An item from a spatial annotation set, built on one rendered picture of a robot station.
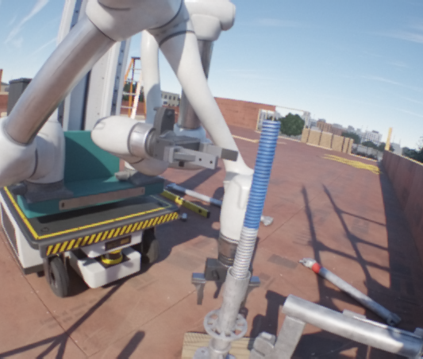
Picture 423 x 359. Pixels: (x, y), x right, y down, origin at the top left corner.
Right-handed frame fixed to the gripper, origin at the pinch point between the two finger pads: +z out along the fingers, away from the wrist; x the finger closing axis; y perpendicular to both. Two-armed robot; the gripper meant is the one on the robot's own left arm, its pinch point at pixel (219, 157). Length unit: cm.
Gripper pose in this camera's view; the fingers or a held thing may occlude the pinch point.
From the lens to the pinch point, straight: 60.0
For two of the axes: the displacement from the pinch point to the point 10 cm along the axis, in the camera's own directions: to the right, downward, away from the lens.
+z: 9.0, 2.4, -3.5
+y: -1.6, 9.6, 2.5
